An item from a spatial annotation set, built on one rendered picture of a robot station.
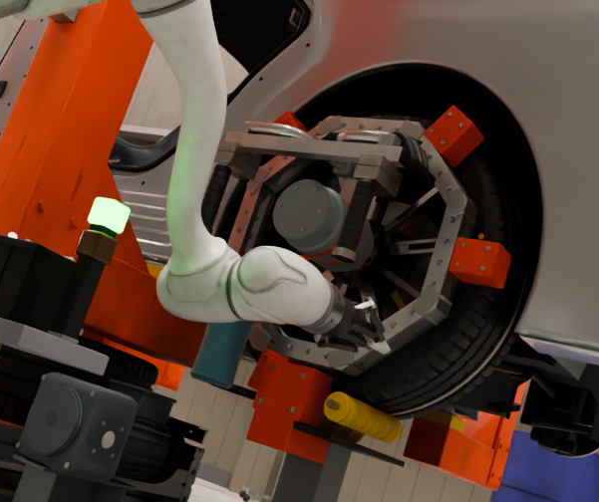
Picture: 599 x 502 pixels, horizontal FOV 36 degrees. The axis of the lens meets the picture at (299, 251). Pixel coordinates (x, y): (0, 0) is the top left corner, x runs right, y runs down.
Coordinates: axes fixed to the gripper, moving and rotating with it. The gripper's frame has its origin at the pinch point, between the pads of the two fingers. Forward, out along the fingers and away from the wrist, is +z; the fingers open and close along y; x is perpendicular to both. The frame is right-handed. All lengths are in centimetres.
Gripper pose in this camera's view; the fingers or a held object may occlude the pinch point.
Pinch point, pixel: (377, 342)
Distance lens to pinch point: 171.2
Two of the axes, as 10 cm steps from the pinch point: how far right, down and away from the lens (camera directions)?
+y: 7.9, -5.6, -2.6
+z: 5.0, 3.4, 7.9
